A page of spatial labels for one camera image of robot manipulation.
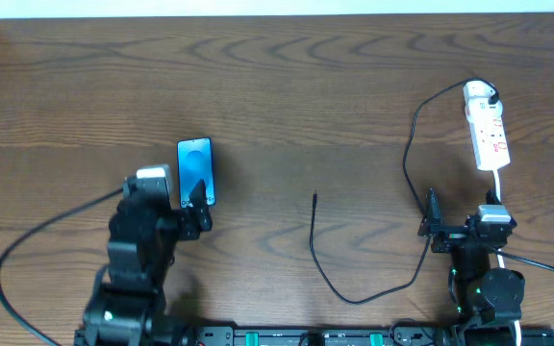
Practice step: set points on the white USB charger plug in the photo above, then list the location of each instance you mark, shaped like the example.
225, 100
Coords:
481, 90

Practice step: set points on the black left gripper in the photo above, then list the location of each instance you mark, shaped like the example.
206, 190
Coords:
169, 219

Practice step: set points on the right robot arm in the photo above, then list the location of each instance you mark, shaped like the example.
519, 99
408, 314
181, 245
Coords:
488, 298

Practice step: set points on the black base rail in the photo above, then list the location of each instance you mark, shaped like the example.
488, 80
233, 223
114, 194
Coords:
407, 335

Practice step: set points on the blue smartphone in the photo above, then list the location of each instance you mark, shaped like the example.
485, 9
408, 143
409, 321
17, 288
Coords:
195, 163

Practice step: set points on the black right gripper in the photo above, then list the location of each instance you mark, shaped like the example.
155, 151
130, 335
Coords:
457, 231

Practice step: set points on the white power strip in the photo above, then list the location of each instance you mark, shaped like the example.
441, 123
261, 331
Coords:
489, 141

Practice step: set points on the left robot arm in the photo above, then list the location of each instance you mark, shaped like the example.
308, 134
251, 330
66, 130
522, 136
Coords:
127, 305

